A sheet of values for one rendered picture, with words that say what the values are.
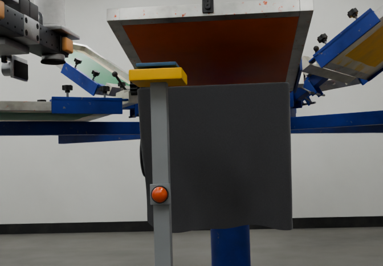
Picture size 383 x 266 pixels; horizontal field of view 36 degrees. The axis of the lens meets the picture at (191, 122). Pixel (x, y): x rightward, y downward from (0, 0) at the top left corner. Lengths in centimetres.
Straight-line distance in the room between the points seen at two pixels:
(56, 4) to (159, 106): 56
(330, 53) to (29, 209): 484
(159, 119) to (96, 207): 515
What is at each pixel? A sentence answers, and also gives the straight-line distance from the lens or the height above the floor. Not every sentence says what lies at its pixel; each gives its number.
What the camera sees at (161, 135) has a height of 79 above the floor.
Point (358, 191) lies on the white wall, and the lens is 648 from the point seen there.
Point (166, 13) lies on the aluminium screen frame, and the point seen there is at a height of 115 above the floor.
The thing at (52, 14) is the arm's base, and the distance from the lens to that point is 185.
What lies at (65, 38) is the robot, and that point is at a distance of 184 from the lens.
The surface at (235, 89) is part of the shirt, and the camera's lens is 173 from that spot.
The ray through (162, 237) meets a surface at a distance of 146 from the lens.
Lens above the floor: 72
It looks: 4 degrees up
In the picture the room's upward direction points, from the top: 2 degrees counter-clockwise
